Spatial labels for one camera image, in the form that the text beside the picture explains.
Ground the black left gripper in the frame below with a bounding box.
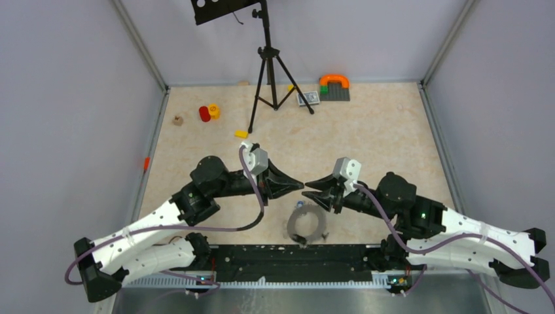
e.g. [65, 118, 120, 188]
[211, 158, 305, 206]

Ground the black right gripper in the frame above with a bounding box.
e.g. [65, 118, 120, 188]
[302, 172, 396, 222]

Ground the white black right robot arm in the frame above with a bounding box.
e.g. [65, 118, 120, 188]
[303, 172, 550, 289]

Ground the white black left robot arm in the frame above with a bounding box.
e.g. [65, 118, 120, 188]
[74, 156, 304, 303]

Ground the yellow lego brick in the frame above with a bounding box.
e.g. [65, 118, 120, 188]
[234, 130, 249, 139]

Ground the blue playing card box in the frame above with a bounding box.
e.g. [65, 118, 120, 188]
[296, 91, 321, 107]

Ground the yellow plastic cylinder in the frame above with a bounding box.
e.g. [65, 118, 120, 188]
[208, 103, 221, 120]

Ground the grey lego baseplate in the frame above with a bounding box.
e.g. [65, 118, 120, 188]
[319, 83, 350, 101]

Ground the green lego brick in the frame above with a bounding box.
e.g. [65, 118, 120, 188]
[320, 85, 329, 95]

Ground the red plastic cylinder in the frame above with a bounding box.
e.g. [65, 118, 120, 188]
[198, 106, 211, 122]

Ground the orange plastic arch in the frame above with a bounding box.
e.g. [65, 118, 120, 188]
[319, 74, 350, 88]

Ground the small wooden block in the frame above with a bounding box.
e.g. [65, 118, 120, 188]
[172, 115, 184, 126]

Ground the black tripod stand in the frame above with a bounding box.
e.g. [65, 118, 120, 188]
[247, 1, 315, 134]

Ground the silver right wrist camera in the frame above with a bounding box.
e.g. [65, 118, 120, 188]
[332, 157, 361, 196]

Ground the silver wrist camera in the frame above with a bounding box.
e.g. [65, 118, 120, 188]
[332, 157, 361, 196]
[239, 140, 269, 179]

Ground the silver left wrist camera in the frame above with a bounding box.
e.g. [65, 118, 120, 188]
[239, 140, 269, 179]

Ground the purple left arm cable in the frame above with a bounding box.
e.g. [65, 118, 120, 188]
[63, 145, 266, 298]

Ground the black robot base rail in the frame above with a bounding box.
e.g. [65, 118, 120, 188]
[176, 234, 424, 284]

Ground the black perforated mount plate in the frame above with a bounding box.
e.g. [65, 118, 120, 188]
[190, 0, 260, 26]

